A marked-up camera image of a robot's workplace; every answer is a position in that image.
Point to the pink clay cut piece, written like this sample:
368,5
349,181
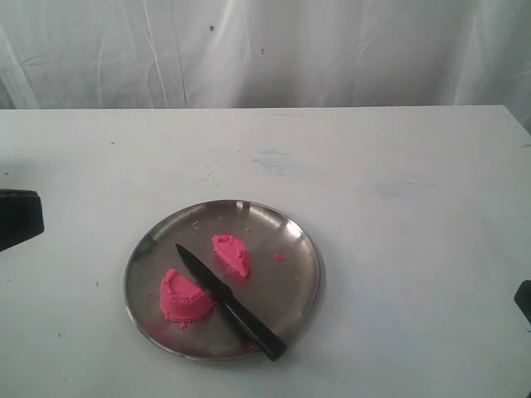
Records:
233,253

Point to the pink clay mound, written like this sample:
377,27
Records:
181,301

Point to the black knife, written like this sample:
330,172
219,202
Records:
271,344

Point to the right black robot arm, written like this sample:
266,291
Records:
522,298

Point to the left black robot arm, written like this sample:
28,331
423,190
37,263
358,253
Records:
21,217

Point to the round steel plate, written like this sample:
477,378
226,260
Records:
281,289

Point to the white backdrop curtain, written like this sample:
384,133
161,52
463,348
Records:
235,54

